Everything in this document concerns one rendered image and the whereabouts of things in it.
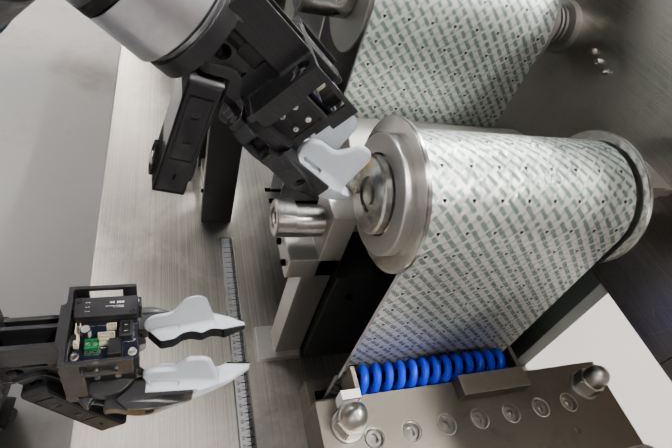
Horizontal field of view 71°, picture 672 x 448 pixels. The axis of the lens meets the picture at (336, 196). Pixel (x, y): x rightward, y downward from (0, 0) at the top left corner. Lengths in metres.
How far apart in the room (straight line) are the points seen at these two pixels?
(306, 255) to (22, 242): 1.61
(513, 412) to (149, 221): 0.61
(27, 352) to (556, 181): 0.46
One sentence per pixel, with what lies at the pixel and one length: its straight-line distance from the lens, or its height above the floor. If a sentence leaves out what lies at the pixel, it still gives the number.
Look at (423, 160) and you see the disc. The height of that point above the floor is 1.32.
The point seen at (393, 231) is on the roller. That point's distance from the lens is 0.41.
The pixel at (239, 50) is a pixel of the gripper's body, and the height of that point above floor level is 1.38.
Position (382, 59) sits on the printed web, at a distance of 0.57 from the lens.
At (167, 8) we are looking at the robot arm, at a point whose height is 1.41.
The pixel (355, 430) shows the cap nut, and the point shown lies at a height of 1.06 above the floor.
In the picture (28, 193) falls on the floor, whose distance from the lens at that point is 2.20.
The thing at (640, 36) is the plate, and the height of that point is 1.38.
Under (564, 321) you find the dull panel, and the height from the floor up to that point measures 1.04.
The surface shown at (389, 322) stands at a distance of 0.52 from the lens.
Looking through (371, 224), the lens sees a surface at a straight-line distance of 0.43.
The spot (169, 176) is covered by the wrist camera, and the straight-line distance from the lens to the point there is 0.39.
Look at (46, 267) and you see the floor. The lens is 1.95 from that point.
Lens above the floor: 1.54
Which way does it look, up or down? 42 degrees down
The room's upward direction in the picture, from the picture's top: 20 degrees clockwise
